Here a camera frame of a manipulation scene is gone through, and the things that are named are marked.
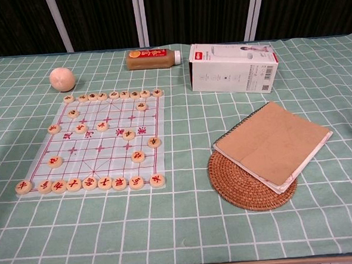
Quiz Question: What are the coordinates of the Chinese chess board mat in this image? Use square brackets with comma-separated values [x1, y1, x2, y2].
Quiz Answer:
[22, 93, 171, 199]

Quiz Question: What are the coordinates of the juice bottle with red label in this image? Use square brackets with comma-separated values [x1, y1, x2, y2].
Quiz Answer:
[125, 47, 183, 72]

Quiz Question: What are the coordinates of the round woven rattan coaster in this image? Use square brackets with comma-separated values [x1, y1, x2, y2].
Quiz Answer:
[206, 145, 299, 216]

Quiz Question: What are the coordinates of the white and red carton box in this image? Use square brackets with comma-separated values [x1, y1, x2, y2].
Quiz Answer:
[187, 38, 282, 99]

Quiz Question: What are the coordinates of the green checked tablecloth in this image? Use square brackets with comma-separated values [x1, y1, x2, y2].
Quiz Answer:
[0, 32, 352, 264]

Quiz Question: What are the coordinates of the brown cover spiral notebook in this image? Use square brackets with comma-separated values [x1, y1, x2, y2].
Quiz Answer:
[210, 97, 337, 199]

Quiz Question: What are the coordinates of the dark pleated curtain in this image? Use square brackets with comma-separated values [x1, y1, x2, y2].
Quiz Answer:
[0, 0, 352, 59]

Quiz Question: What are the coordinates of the pale peach ball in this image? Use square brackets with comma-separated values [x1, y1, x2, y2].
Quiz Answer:
[48, 66, 77, 94]

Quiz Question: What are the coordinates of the grey metal frame post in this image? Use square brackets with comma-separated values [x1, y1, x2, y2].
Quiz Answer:
[242, 0, 267, 42]
[44, 0, 75, 54]
[130, 0, 150, 48]

